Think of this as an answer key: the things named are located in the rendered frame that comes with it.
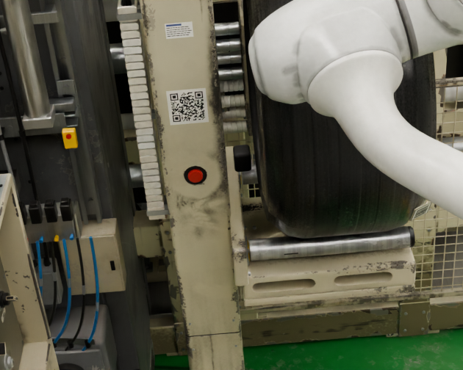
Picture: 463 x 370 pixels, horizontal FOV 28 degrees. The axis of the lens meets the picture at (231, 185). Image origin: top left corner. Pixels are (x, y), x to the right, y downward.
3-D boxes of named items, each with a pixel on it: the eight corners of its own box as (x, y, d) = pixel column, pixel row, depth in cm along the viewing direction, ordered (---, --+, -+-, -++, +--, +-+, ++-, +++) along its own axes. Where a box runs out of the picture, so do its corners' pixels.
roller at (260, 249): (245, 266, 189) (244, 249, 187) (244, 252, 193) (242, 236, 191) (414, 251, 190) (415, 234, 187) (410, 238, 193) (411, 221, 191)
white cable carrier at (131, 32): (148, 219, 193) (116, 8, 166) (149, 205, 197) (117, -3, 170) (170, 218, 193) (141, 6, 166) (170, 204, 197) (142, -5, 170)
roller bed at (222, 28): (173, 142, 227) (159, 32, 210) (173, 113, 239) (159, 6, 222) (252, 136, 227) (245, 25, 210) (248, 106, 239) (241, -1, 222)
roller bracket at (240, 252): (235, 288, 188) (232, 251, 182) (226, 179, 221) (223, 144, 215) (251, 287, 188) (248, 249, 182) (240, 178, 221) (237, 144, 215)
